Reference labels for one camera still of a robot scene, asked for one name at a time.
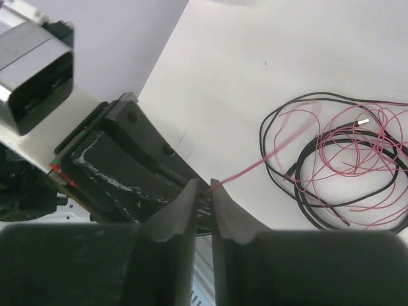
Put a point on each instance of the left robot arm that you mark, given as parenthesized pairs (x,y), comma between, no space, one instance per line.
(29,187)

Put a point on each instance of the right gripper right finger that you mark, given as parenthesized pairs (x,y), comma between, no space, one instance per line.
(255,265)

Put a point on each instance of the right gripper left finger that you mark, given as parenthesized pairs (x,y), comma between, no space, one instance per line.
(103,264)

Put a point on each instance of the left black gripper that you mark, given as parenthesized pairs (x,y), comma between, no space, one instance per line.
(116,157)

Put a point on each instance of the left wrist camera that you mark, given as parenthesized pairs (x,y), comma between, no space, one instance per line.
(36,72)

